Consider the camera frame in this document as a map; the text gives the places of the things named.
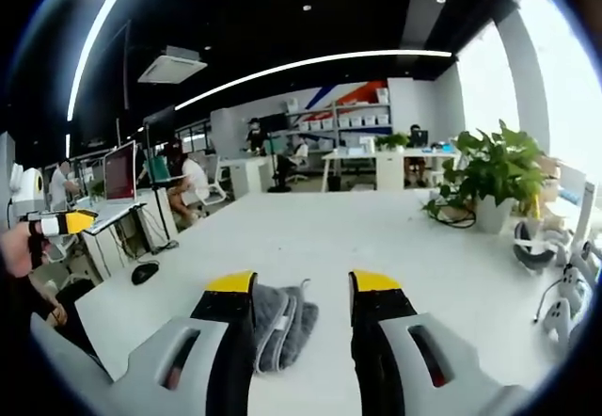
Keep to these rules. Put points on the black computer mouse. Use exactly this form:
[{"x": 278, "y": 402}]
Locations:
[{"x": 144, "y": 272}]

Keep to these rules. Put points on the white headset with black band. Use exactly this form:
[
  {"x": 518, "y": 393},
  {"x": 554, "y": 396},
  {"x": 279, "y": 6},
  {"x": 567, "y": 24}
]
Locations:
[{"x": 533, "y": 246}]

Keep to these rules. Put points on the green potted plant white pot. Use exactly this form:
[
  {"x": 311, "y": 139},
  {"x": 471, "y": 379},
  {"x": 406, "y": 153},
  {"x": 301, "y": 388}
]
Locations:
[{"x": 494, "y": 171}]

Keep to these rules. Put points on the long ceiling light strip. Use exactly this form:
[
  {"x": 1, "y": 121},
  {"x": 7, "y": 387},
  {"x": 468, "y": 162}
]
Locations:
[
  {"x": 101, "y": 25},
  {"x": 305, "y": 65}
]

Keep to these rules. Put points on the grey towel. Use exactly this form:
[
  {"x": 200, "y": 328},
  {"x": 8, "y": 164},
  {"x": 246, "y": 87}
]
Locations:
[{"x": 282, "y": 326}]

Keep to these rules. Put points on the white office chair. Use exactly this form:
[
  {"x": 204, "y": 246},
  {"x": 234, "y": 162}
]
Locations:
[{"x": 217, "y": 180}]

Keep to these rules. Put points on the white office desk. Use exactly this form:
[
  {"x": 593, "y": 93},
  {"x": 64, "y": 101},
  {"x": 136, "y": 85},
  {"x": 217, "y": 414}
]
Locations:
[{"x": 390, "y": 164}]

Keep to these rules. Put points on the computer monitor with red screen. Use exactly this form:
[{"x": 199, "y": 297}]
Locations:
[{"x": 120, "y": 173}]

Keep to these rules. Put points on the ceiling air conditioner unit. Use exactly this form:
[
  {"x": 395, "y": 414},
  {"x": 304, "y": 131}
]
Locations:
[{"x": 171, "y": 65}]

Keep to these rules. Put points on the storage shelf with white boxes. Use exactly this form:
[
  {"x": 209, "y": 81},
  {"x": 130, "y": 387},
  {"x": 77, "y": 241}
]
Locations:
[{"x": 345, "y": 119}]

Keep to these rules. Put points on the white cabinet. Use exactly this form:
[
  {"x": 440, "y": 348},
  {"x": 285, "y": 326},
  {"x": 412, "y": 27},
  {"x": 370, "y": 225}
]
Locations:
[{"x": 247, "y": 176}]

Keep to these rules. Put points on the small green plant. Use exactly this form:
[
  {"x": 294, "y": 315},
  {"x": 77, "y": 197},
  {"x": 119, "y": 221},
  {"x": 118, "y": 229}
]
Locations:
[{"x": 392, "y": 140}]

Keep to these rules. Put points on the white game controller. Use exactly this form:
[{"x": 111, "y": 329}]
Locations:
[
  {"x": 576, "y": 284},
  {"x": 559, "y": 315}
]

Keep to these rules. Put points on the person's left hand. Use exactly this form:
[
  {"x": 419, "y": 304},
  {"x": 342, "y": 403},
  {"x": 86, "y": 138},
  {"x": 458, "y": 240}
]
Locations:
[{"x": 16, "y": 249}]

